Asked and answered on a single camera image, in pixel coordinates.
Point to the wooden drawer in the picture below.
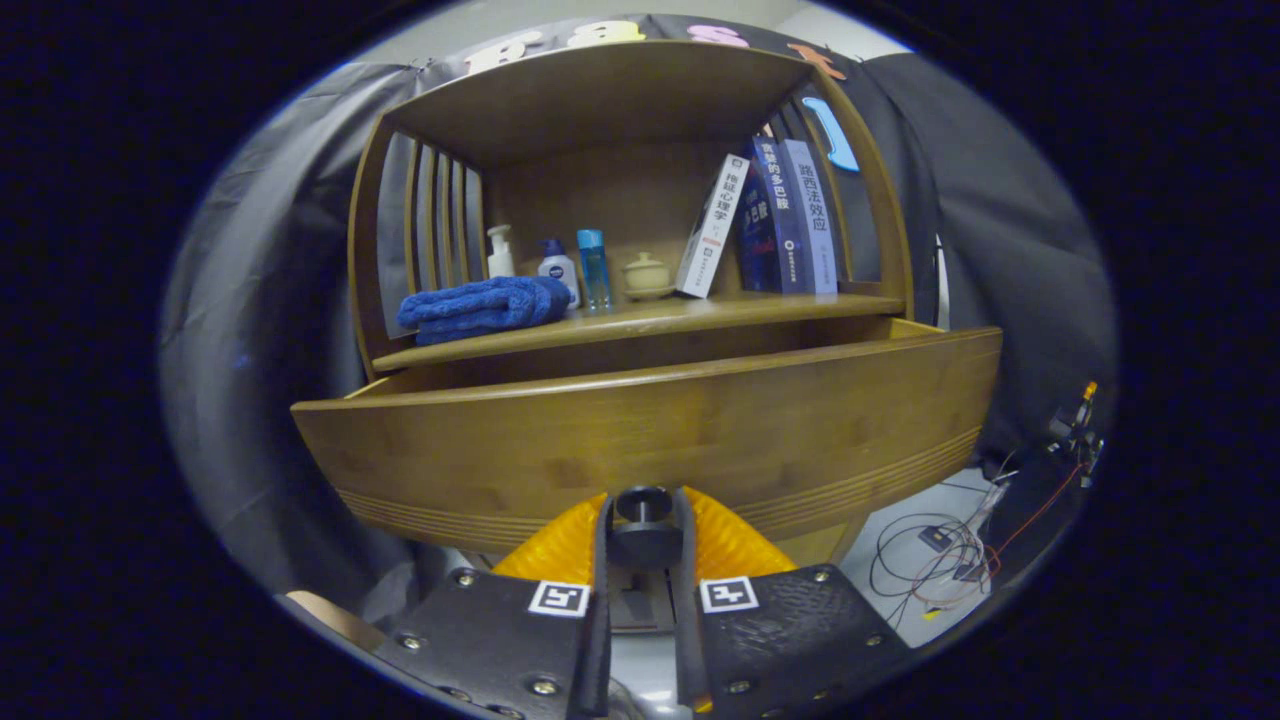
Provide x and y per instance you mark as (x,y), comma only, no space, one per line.
(650,430)

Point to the white bottle with blue cap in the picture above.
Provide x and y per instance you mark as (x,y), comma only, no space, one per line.
(557,270)

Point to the wooden cabinet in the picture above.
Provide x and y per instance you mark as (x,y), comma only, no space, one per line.
(600,100)

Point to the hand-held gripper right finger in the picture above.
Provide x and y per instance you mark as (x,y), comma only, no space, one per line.
(790,640)

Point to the beige lidded teacup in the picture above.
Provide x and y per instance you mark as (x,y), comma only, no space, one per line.
(646,275)

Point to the blue folded towel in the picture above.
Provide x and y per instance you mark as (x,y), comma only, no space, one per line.
(480,305)

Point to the black and orange device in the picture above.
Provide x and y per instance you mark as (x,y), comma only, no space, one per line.
(1075,428)

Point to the white pump bottle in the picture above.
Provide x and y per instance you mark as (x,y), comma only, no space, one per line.
(499,257)

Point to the wooden countertop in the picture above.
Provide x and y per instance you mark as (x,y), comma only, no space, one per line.
(680,312)

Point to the small black box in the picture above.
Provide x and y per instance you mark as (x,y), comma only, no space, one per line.
(935,538)

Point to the dark blue book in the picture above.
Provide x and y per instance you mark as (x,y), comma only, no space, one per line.
(772,220)

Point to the white book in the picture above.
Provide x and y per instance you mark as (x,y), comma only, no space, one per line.
(712,230)

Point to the black drawer knob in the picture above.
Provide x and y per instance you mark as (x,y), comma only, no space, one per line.
(643,545)

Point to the beige object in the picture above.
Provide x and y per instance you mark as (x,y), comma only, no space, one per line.
(330,615)

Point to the clear blue bottle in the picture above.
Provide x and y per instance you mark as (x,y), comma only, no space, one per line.
(594,268)

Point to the pale blue book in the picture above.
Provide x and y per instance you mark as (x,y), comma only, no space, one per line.
(812,215)

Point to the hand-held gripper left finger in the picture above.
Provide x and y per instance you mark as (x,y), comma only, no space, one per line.
(500,640)

